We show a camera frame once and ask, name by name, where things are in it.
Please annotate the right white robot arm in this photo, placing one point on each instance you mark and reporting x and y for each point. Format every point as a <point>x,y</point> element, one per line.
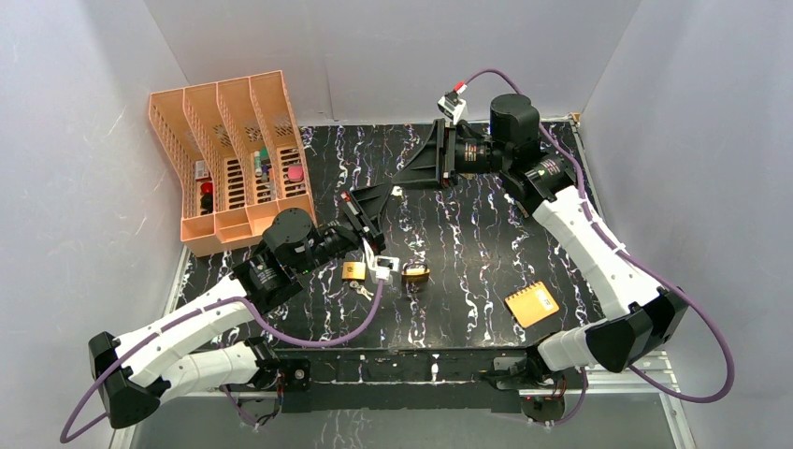
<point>640,314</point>

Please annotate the pink eraser in organizer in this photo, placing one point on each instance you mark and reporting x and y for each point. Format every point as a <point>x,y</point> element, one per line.
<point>295,173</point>

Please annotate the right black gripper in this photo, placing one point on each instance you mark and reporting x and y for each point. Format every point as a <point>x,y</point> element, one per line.
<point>429,164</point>

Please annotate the brass padlock long shackle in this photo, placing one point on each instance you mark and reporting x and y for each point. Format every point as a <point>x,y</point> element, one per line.
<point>354,271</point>

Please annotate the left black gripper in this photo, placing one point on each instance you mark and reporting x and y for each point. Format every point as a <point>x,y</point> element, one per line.
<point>362,221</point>

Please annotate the red black item in organizer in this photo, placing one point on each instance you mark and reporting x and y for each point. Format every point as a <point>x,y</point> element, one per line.
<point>206,200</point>

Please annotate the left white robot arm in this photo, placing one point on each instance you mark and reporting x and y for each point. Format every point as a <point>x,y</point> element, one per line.
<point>137,372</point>

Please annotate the orange spiral notebook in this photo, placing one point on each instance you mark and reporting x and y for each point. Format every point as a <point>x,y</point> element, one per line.
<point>531,304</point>

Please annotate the orange plastic file organizer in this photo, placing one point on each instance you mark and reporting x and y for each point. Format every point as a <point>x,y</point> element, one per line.
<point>240,134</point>

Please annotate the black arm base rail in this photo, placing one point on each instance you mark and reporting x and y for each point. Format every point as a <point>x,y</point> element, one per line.
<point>504,380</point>

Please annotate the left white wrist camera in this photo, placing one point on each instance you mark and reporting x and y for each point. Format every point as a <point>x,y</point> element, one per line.
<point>381,267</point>

